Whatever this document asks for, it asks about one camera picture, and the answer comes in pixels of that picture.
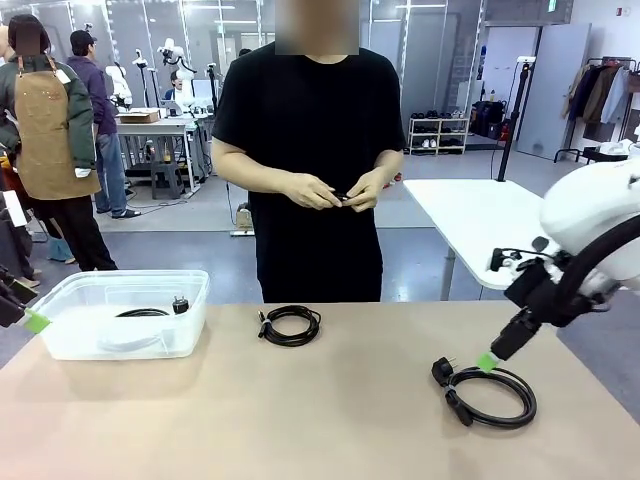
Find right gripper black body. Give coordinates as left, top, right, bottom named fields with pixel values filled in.
left=503, top=262, right=565, bottom=329

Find black power cable grey strap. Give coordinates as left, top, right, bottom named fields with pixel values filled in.
left=431, top=355, right=539, bottom=427

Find person's right forearm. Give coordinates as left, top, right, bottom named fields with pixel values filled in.
left=218, top=157, right=294, bottom=197

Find person's left forearm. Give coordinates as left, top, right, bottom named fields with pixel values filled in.
left=369, top=148, right=405, bottom=184

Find person's left hand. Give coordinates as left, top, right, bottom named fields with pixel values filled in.
left=344, top=170, right=386, bottom=212

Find person's right hand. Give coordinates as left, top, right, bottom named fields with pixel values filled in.
left=282, top=173, right=341, bottom=209

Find clear plastic storage box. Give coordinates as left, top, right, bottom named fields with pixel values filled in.
left=37, top=269, right=210, bottom=361

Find white height-adjustable table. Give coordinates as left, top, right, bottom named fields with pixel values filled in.
left=402, top=178, right=566, bottom=301

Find black utility cart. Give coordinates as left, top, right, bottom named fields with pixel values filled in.
left=582, top=145, right=617, bottom=164

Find black luggage bags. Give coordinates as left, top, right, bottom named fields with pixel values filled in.
left=472, top=99, right=506, bottom=140

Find white shoe rack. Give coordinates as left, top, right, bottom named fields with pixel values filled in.
left=408, top=117, right=471, bottom=155

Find grey plastic stool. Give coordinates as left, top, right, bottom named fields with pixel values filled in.
left=149, top=160, right=185, bottom=200

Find coat rack with clothes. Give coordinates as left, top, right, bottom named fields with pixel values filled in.
left=553, top=56, right=640, bottom=164

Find grey metal workbench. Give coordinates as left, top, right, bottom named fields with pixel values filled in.
left=115, top=117, right=201, bottom=194

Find grey partition panel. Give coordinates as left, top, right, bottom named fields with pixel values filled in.
left=514, top=23, right=592, bottom=160

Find seated person in white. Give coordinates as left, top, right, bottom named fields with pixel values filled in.
left=168, top=69, right=187, bottom=104

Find black stand with white head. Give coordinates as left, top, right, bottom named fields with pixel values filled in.
left=132, top=48, right=151, bottom=109

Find person in black t-shirt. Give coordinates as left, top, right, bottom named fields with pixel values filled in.
left=212, top=0, right=407, bottom=304

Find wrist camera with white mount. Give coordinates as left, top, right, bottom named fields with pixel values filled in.
left=488, top=246, right=524, bottom=275

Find black cable sleeve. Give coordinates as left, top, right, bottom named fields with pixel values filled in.
left=547, top=218, right=640, bottom=329

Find black camera pole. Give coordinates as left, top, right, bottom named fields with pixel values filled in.
left=494, top=56, right=537, bottom=182

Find thin black coiled cable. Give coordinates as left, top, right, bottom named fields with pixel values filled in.
left=257, top=305, right=322, bottom=346

